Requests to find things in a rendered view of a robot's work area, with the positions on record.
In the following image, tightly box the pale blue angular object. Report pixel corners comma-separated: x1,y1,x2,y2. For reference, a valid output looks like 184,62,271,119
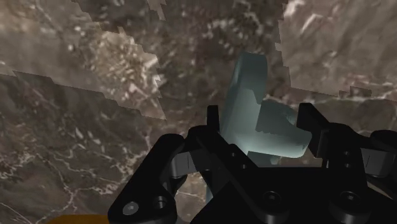
218,51,313,165

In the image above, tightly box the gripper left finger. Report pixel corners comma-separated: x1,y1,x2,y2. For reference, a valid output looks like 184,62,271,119
107,105,258,224

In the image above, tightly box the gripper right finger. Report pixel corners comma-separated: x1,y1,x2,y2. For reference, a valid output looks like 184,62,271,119
296,102,397,224

